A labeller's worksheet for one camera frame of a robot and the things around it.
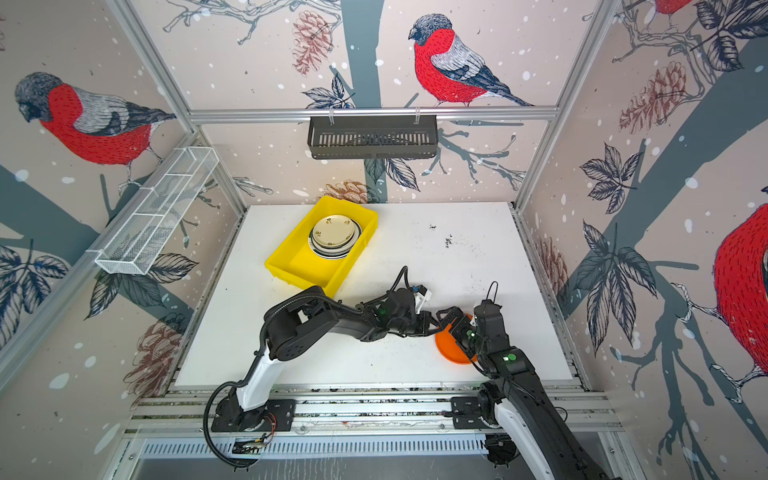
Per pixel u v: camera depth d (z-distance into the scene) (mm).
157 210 786
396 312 744
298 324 554
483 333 634
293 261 1043
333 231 1070
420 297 869
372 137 1063
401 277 762
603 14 726
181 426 734
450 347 817
